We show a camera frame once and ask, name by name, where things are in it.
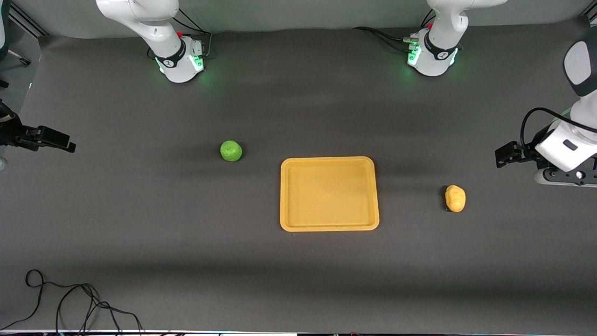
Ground yellow plastic tray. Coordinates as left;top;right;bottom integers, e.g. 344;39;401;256
280;156;380;232

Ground black base cable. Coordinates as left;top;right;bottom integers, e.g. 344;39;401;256
147;7;213;60
352;9;437;53

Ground black right base cable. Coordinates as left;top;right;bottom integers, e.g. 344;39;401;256
147;7;213;60

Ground thin black loose cable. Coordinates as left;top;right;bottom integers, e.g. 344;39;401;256
0;270;143;335

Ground yellow potato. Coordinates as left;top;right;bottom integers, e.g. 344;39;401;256
444;184;466;213

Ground black left base cable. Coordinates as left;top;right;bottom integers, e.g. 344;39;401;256
352;9;437;53

